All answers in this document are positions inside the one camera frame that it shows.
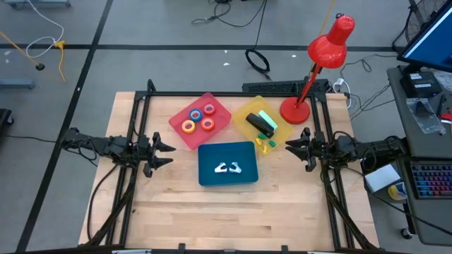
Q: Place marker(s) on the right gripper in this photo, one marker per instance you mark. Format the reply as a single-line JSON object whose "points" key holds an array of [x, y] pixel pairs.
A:
{"points": [[316, 148]]}

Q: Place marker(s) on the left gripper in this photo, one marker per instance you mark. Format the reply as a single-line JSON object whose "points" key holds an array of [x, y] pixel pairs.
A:
{"points": [[148, 151]]}

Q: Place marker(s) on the yellow mini stapler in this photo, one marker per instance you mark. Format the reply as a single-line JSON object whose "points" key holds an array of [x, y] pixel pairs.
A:
{"points": [[265, 149], [258, 142]]}

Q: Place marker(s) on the yellow tape roll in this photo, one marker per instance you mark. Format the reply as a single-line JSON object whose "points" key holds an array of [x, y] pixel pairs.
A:
{"points": [[184, 126]]}

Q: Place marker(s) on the green sticky note pad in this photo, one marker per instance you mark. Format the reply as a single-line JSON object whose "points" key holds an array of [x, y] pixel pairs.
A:
{"points": [[269, 119]]}

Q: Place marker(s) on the black stapler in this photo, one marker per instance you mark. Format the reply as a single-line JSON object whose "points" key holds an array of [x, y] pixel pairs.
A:
{"points": [[259, 125]]}

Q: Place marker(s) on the blue tape roll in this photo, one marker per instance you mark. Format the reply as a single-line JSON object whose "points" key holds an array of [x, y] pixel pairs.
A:
{"points": [[191, 115]]}

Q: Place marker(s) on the orange tape roll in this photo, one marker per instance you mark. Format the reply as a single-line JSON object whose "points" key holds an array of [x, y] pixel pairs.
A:
{"points": [[203, 124]]}

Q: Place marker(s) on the white binder clip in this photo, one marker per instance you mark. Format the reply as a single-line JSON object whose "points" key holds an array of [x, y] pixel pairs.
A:
{"points": [[236, 168], [220, 168]]}

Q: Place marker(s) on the red tape roll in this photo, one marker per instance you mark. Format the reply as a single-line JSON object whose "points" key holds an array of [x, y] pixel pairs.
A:
{"points": [[205, 109]]}

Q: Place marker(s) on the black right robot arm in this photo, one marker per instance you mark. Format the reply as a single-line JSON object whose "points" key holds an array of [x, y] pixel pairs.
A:
{"points": [[370, 148]]}

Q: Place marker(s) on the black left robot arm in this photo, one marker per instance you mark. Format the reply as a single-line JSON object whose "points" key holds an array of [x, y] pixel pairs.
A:
{"points": [[106, 146]]}

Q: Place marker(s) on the yellow plastic tray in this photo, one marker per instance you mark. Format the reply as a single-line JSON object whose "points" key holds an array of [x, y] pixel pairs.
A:
{"points": [[282, 130]]}

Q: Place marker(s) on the blue plastic tray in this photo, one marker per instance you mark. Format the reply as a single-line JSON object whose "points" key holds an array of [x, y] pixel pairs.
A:
{"points": [[212, 151]]}

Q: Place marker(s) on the pink plastic tray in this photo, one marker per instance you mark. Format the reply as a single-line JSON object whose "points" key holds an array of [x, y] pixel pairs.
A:
{"points": [[219, 106]]}

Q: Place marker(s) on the white power plug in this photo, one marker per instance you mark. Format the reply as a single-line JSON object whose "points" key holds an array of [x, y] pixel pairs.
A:
{"points": [[340, 84]]}

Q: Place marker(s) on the white cardboard box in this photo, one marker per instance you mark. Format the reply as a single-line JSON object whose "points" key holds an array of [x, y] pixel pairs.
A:
{"points": [[381, 178]]}

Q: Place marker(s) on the red desk lamp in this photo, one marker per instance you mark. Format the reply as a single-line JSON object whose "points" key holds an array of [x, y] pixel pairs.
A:
{"points": [[328, 49]]}

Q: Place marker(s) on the grey side desk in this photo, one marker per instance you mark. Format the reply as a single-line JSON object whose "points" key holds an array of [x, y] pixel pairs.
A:
{"points": [[399, 113]]}

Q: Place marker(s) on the yellow and blue item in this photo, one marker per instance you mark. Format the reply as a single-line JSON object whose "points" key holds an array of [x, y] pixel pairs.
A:
{"points": [[397, 192]]}

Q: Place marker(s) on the clear plastic bag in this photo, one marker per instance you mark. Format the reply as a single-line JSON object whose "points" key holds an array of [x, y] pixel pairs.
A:
{"points": [[425, 118]]}

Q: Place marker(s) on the black mini computer box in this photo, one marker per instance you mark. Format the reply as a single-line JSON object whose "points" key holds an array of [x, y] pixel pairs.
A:
{"points": [[420, 84]]}

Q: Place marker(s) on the backlit keyboard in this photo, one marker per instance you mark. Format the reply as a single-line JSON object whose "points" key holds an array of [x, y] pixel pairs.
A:
{"points": [[432, 180]]}

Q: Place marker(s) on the black chair base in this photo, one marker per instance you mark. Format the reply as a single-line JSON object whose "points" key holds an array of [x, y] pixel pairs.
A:
{"points": [[4, 120]]}

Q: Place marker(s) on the computer monitor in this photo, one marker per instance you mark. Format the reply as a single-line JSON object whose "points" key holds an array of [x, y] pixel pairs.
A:
{"points": [[431, 46]]}

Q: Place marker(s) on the black floor fan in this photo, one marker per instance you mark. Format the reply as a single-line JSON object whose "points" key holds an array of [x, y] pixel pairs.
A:
{"points": [[418, 17]]}

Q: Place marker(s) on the black aluminium table frame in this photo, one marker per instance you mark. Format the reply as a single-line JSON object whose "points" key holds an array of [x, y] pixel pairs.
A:
{"points": [[141, 106]]}

